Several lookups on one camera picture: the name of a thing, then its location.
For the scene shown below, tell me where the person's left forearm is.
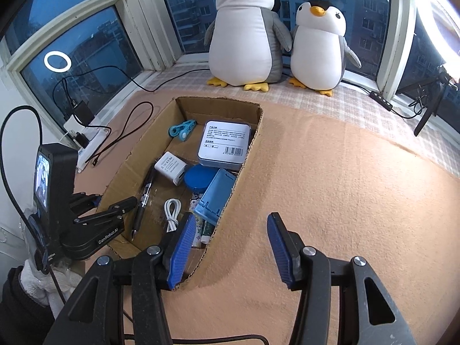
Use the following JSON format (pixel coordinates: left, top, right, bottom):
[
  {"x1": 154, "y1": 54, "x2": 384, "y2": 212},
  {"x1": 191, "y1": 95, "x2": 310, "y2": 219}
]
[{"x1": 0, "y1": 266, "x2": 56, "y2": 345}]

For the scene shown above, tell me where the white window frame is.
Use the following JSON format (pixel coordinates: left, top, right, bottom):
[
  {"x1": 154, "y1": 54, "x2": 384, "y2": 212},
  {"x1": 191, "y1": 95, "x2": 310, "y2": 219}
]
[{"x1": 0, "y1": 0, "x2": 460, "y2": 141}]

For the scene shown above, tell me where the round blue lid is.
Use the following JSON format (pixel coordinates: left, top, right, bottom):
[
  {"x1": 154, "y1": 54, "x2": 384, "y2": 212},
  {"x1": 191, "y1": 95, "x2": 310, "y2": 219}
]
[{"x1": 183, "y1": 165, "x2": 220, "y2": 194}]

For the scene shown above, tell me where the cardboard box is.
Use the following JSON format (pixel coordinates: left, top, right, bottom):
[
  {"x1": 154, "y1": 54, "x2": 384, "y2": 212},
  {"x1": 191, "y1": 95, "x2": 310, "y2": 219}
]
[{"x1": 97, "y1": 96, "x2": 265, "y2": 292}]

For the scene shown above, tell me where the black pen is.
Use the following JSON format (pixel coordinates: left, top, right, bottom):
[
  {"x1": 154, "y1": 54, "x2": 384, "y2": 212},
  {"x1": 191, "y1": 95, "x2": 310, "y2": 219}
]
[{"x1": 131, "y1": 167, "x2": 156, "y2": 241}]

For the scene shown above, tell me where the patterned white lighter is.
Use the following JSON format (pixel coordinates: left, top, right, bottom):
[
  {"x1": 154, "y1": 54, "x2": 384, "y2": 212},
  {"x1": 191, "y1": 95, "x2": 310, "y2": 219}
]
[{"x1": 190, "y1": 192, "x2": 202, "y2": 249}]

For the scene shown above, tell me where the blue clothespin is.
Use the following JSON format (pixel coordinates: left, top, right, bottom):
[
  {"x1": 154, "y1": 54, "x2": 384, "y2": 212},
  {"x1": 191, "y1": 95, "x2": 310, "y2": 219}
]
[{"x1": 168, "y1": 118, "x2": 197, "y2": 141}]

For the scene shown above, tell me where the white wall charger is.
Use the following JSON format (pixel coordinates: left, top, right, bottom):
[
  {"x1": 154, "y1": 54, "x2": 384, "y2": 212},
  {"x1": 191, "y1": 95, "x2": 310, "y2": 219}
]
[{"x1": 64, "y1": 115, "x2": 87, "y2": 133}]

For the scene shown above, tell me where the person's left hand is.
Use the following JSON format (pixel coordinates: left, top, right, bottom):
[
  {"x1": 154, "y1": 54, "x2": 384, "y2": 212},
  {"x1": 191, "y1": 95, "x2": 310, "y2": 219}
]
[{"x1": 20, "y1": 259, "x2": 87, "y2": 317}]

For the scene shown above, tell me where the black tripod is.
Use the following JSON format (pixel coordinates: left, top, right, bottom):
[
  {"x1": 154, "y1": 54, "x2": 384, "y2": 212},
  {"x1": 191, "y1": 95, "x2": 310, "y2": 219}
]
[{"x1": 413, "y1": 65, "x2": 460, "y2": 137}]

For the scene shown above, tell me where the blue phone stand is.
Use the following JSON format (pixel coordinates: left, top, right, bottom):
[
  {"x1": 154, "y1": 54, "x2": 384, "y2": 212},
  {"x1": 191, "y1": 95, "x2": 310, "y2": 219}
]
[{"x1": 192, "y1": 168, "x2": 238, "y2": 227}]

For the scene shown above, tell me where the black inline switch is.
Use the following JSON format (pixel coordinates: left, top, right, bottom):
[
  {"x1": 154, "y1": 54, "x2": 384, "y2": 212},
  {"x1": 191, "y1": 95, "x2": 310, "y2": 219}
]
[{"x1": 369, "y1": 91, "x2": 392, "y2": 109}]

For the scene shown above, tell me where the black power adapter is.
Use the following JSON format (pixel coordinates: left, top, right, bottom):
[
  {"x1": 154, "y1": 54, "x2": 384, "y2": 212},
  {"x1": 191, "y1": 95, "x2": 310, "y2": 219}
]
[{"x1": 74, "y1": 102, "x2": 94, "y2": 126}]

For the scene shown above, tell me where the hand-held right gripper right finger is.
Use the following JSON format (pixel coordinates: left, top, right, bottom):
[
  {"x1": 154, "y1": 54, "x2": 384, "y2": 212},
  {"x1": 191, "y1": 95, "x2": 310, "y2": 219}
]
[{"x1": 267, "y1": 212, "x2": 417, "y2": 345}]

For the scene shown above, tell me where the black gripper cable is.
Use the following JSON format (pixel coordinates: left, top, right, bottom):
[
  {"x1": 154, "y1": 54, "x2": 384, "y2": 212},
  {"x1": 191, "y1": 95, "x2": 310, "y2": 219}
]
[
  {"x1": 0, "y1": 106, "x2": 69, "y2": 304},
  {"x1": 122, "y1": 313, "x2": 270, "y2": 345}
]

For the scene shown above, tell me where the white USB cable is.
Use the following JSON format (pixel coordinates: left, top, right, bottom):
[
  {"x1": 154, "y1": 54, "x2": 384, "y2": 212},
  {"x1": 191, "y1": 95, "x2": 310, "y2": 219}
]
[{"x1": 163, "y1": 198, "x2": 181, "y2": 234}]

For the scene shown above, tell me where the small penguin plush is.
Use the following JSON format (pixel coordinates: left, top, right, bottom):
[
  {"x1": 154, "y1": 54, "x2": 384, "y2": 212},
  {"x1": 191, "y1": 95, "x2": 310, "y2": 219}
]
[{"x1": 288, "y1": 0, "x2": 362, "y2": 97}]

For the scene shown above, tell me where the checked cloth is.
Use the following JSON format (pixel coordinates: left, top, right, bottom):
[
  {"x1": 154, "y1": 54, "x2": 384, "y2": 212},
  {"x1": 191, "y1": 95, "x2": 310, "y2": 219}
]
[{"x1": 142, "y1": 61, "x2": 460, "y2": 180}]

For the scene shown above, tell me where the white USB charger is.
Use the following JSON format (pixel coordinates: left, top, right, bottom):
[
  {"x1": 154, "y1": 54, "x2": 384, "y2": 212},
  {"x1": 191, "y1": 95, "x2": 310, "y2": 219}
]
[{"x1": 154, "y1": 152, "x2": 188, "y2": 187}]

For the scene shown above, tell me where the white power strip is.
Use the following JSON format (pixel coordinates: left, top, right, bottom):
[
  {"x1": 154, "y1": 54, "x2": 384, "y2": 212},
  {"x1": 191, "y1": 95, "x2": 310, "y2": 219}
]
[{"x1": 75, "y1": 126, "x2": 110, "y2": 173}]

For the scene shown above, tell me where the black power cable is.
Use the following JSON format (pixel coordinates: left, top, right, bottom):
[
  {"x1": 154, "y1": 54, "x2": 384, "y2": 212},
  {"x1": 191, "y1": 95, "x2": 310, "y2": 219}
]
[{"x1": 53, "y1": 65, "x2": 212, "y2": 116}]

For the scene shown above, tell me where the large penguin plush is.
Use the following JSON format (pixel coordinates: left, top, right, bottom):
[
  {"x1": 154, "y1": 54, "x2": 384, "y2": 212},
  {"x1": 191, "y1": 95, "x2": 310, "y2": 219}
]
[{"x1": 204, "y1": 0, "x2": 292, "y2": 92}]

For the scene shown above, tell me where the black USB cable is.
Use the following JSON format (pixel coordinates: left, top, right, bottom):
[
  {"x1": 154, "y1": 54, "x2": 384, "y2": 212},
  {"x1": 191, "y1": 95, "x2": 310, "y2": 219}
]
[{"x1": 91, "y1": 101, "x2": 154, "y2": 168}]

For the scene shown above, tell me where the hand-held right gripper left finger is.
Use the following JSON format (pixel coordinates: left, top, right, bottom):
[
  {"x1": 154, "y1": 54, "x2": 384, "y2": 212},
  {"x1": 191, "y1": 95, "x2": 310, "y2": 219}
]
[{"x1": 54, "y1": 212, "x2": 198, "y2": 345}]

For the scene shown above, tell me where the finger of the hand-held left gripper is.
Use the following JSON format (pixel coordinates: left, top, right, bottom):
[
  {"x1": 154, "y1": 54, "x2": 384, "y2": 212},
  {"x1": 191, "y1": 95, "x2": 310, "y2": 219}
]
[
  {"x1": 71, "y1": 192, "x2": 102, "y2": 210},
  {"x1": 73, "y1": 196, "x2": 139, "y2": 228}
]

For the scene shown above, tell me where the ring light cable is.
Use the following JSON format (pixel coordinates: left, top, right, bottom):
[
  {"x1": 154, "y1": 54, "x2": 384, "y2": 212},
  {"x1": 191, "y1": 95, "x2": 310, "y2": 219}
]
[{"x1": 341, "y1": 79, "x2": 426, "y2": 119}]

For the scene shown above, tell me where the white square tin box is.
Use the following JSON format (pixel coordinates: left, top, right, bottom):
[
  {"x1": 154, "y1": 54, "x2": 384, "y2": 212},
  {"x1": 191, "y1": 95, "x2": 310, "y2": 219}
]
[{"x1": 197, "y1": 120, "x2": 252, "y2": 172}]

